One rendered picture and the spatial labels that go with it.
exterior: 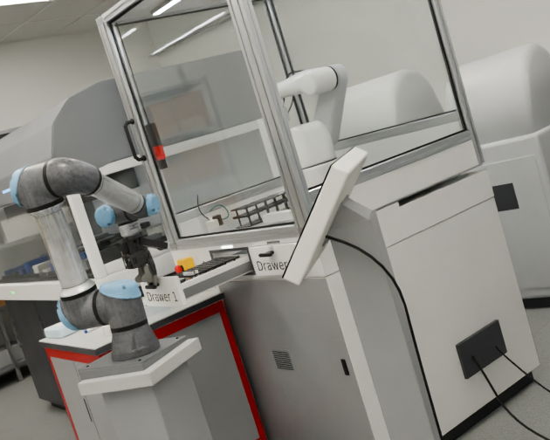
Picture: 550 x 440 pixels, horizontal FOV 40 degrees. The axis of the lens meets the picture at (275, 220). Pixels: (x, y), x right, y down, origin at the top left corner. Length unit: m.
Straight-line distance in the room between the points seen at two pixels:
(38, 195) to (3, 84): 5.06
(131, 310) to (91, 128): 1.48
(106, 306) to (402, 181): 1.17
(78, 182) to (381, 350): 1.00
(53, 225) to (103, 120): 1.39
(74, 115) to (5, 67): 3.82
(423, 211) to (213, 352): 1.00
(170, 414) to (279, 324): 0.69
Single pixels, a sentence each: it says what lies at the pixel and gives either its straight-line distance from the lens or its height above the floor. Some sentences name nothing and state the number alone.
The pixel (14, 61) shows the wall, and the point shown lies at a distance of 7.48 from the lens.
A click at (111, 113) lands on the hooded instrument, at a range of 3.71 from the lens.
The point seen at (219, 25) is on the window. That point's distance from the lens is 2.68.
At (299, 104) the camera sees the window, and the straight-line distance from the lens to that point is 2.59.
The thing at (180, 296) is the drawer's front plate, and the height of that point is 0.86.
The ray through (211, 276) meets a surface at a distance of 2.79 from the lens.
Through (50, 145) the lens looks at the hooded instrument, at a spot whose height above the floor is 1.55.
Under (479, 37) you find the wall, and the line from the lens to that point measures 5.77.
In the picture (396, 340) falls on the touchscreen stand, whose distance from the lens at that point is 2.08.
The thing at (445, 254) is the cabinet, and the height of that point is 0.68.
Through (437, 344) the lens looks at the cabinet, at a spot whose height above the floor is 0.38.
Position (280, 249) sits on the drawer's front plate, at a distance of 2.66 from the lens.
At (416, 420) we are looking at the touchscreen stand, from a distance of 2.16.
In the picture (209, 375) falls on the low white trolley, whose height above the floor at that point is 0.47.
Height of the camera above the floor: 1.31
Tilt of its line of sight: 6 degrees down
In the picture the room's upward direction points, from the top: 17 degrees counter-clockwise
